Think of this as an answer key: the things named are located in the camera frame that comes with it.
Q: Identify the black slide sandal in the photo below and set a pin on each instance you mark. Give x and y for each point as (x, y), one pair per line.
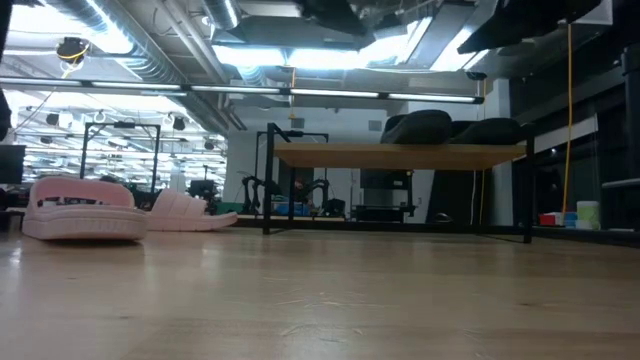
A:
(417, 127)
(492, 132)

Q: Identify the pink slide sandal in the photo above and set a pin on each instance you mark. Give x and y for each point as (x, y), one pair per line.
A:
(190, 215)
(85, 222)

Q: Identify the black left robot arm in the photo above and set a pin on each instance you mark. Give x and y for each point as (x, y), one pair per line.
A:
(4, 115)

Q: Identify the black background robot arm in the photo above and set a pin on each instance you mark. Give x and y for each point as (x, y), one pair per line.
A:
(320, 187)
(252, 187)

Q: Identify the blue bin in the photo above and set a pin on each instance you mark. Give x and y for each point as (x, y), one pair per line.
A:
(292, 209)

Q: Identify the black screen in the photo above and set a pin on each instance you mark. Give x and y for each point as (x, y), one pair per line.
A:
(11, 164)
(385, 179)

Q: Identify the long LED light bar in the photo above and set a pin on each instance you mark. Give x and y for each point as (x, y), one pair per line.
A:
(330, 93)

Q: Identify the red box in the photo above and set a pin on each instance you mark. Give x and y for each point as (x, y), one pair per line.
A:
(547, 219)

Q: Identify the white and blue box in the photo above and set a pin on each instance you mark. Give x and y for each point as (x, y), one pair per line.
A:
(571, 220)

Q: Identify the white and green canister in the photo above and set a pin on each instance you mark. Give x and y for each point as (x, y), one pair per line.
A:
(588, 215)

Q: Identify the black side desk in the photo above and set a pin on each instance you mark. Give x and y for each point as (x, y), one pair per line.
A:
(600, 235)

